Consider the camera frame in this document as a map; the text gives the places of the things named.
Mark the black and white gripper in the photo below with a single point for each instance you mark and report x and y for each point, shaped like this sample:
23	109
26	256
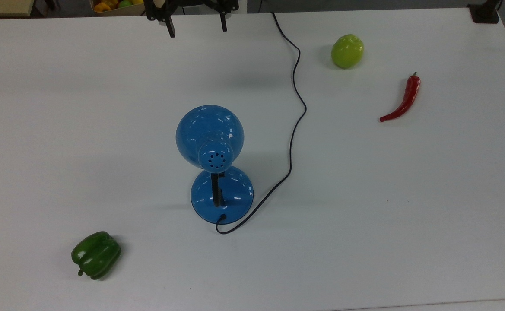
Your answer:
192	3

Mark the blue desk lamp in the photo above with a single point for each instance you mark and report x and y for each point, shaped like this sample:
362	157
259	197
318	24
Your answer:
209	125

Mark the cardboard box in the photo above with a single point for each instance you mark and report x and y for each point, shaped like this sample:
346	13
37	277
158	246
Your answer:
127	11

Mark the small green fruit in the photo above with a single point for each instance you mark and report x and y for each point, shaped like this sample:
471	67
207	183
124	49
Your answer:
125	3

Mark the orange bell pepper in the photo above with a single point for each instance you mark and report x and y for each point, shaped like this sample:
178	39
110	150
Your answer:
103	6

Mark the green apple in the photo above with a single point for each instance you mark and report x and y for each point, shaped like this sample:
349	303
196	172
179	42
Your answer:
347	52

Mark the light wooden board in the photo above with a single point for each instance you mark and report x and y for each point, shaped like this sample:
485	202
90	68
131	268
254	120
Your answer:
1	6

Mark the red chili pepper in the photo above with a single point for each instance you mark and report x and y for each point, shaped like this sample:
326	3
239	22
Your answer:
410	95

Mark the green bell pepper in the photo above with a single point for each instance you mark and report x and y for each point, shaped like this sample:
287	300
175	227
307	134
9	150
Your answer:
96	255

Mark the black table clamp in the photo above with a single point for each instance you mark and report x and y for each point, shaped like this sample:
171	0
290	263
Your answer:
484	12

